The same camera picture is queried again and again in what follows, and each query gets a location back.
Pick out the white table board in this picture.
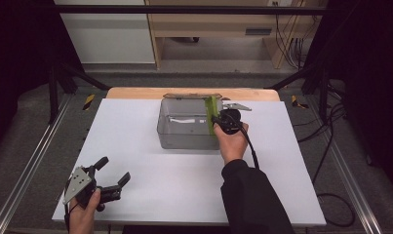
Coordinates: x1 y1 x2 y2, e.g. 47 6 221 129
52 97 328 227

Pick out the grey transparent storage box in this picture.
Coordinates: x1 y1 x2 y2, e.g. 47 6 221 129
156 93 226 151

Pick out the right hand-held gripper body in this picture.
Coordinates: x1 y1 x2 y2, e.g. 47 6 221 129
217 102 253 136

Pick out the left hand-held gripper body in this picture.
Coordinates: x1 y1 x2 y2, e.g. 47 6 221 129
61 165 122 213

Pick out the black horizontal frame bar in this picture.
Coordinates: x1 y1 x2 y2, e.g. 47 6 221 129
31 4 343 16

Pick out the black floor cable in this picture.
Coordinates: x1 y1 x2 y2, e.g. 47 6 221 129
295 81 357 228

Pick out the dark curtain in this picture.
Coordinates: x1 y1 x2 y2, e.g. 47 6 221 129
304 0 393 190
0 0 85 158

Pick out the white cabinet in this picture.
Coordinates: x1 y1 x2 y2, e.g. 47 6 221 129
54 0 156 65

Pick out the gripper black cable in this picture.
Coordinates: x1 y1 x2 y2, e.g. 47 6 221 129
63 202 72 233
227 110 260 171

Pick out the black metal stand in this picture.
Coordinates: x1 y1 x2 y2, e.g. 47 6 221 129
48 61 111 125
265 61 333 125

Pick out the green phone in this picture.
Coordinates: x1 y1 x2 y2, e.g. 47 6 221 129
205 95 220 137

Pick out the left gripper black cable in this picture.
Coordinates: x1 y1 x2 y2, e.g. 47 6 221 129
63 202 72 233

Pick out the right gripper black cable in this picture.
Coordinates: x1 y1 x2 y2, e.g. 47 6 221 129
227 110 260 171

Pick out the wooden desk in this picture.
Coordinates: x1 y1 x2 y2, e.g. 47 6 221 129
144 0 329 70

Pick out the person's right hand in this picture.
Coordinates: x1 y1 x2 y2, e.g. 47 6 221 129
214 123 250 166

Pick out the hanging black cable bundle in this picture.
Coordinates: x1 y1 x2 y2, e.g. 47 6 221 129
274 14 308 70

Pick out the aluminium rail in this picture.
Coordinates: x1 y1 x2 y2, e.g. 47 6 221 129
305 97 384 234
0 94 72 234

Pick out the person's left hand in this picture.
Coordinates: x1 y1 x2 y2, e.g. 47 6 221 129
68 188 102 230

